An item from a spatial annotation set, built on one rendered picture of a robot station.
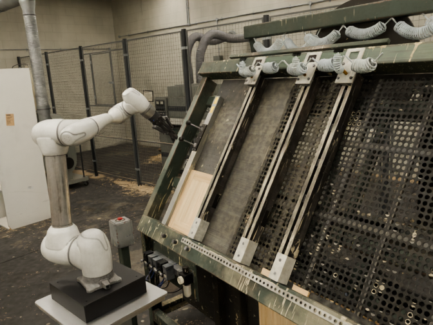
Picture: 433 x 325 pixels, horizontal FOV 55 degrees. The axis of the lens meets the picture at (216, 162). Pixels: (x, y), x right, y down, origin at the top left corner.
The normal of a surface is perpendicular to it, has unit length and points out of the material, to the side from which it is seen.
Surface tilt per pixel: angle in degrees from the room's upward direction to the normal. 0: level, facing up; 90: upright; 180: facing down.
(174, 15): 90
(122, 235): 90
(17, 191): 90
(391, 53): 57
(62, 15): 90
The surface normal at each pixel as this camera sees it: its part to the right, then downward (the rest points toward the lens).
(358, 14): -0.80, 0.18
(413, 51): -0.70, -0.38
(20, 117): 0.73, 0.11
